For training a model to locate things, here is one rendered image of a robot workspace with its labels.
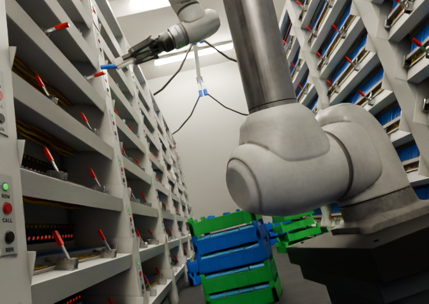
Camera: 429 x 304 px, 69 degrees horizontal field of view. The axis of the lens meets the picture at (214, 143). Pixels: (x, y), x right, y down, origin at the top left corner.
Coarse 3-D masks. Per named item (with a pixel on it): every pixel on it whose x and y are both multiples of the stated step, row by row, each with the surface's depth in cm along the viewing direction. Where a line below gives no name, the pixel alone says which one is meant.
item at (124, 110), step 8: (112, 80) 144; (112, 88) 144; (112, 96) 161; (120, 96) 156; (120, 104) 171; (128, 104) 170; (120, 112) 183; (128, 112) 183; (136, 112) 195; (136, 120) 186
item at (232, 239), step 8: (256, 224) 131; (208, 232) 155; (232, 232) 133; (240, 232) 132; (248, 232) 131; (256, 232) 130; (264, 232) 142; (192, 240) 137; (208, 240) 135; (216, 240) 134; (224, 240) 133; (232, 240) 132; (240, 240) 131; (248, 240) 130; (256, 240) 130; (200, 248) 135; (208, 248) 134; (216, 248) 133; (224, 248) 133
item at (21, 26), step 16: (16, 16) 68; (16, 32) 76; (32, 32) 73; (32, 48) 83; (48, 48) 80; (16, 64) 86; (32, 64) 92; (48, 64) 92; (64, 64) 89; (32, 80) 99; (48, 80) 102; (64, 80) 102; (80, 80) 100; (64, 96) 115; (80, 96) 114; (96, 96) 113
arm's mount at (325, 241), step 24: (312, 240) 77; (336, 240) 64; (360, 240) 55; (384, 240) 48; (408, 240) 47; (312, 264) 67; (336, 264) 57; (360, 264) 49; (384, 264) 45; (408, 264) 46
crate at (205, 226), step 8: (224, 216) 135; (232, 216) 134; (240, 216) 133; (248, 216) 132; (256, 216) 134; (192, 224) 138; (200, 224) 137; (208, 224) 136; (216, 224) 135; (224, 224) 134; (232, 224) 134; (192, 232) 138; (200, 232) 137
